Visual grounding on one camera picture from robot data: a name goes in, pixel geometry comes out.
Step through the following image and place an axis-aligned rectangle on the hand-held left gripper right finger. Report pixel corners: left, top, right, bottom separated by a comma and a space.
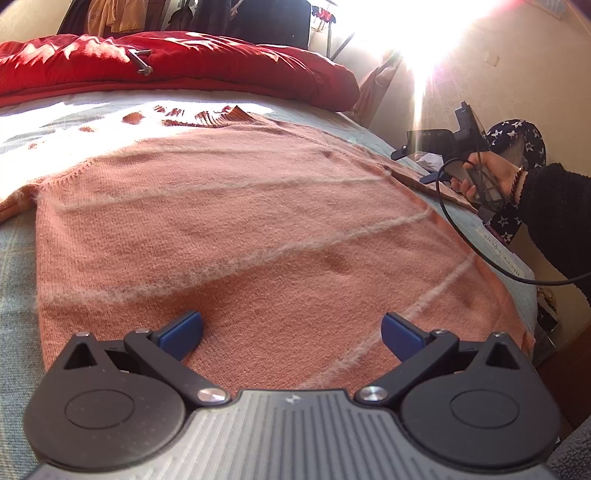
355, 312, 523, 409

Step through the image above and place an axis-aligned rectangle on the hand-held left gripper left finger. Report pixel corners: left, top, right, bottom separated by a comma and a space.
60, 311, 232, 409

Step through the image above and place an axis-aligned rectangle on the orange knit sweater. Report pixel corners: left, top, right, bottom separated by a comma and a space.
0, 105, 536, 393

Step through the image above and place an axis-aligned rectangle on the person's right forearm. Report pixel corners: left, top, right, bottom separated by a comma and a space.
512, 162, 591, 308

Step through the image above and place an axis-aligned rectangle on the metal clothes rack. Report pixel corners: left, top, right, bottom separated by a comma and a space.
175, 0, 356, 61

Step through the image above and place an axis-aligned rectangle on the person's right hand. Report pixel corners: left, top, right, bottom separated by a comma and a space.
450, 151, 522, 203

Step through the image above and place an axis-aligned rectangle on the pink curtain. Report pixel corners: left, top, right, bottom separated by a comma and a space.
353, 51, 407, 127

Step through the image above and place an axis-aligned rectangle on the navy star print cloth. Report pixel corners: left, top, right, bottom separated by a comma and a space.
482, 119, 548, 245

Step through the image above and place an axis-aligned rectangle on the black coat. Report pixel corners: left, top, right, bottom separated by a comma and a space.
226, 0, 311, 49

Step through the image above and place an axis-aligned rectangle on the red quilt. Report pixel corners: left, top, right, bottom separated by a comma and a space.
0, 31, 361, 114

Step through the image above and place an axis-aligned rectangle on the dark jacket with round patch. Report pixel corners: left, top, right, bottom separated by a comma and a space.
168, 0, 232, 33

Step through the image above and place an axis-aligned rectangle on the grey metal tool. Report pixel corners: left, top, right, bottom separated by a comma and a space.
127, 48, 154, 75

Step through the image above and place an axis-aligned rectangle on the wooden chair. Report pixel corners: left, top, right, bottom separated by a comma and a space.
58, 0, 174, 35

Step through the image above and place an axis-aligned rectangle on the orange draped garment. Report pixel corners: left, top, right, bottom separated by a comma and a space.
88, 0, 153, 34

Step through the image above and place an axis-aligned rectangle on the black draped garment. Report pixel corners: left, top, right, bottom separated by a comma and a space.
58, 0, 93, 35

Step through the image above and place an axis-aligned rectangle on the black cable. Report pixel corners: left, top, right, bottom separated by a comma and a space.
434, 159, 591, 284

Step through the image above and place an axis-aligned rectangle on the dark beaded bracelet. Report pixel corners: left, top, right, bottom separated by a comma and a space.
510, 166, 528, 205

